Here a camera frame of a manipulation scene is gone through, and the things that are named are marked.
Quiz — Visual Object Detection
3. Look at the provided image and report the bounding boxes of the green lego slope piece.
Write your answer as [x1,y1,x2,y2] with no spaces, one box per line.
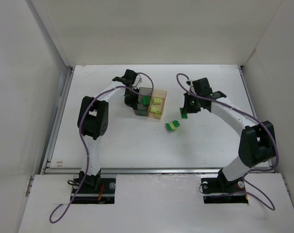
[180,108,188,119]

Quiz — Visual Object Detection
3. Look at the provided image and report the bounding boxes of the green lego plate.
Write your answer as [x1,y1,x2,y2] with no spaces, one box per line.
[139,96,150,106]

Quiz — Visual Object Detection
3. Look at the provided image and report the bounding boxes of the lime lego brick studs up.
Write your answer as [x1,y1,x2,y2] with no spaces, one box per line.
[152,97,162,105]

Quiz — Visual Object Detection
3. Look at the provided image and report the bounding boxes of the lime lego brick hollow side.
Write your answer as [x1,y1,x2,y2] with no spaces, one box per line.
[150,106,162,115]

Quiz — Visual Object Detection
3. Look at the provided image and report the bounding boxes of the green and lime lego stack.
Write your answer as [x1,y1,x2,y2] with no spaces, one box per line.
[165,120,180,132]

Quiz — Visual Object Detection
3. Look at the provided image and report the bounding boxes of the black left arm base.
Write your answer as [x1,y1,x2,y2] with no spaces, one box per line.
[72,174,116,204]

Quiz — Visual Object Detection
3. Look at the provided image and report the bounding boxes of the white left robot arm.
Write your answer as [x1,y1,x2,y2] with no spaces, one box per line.
[77,69,152,185]

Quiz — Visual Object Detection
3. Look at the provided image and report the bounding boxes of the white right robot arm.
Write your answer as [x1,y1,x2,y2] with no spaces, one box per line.
[182,78,279,182]

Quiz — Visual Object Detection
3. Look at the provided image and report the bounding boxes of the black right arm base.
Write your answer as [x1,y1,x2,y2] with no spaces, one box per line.
[199,177,248,204]

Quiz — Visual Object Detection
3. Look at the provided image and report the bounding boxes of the grey transparent container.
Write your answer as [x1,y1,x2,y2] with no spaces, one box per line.
[133,87,152,117]

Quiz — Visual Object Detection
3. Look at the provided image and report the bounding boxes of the amber transparent container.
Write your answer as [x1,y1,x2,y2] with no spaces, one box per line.
[148,89,167,119]

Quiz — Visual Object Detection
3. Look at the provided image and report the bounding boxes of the aluminium frame rail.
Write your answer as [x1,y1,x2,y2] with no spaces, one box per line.
[41,65,275,175]

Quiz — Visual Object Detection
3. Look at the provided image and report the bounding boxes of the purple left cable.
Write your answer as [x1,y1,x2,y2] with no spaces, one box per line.
[49,71,155,224]

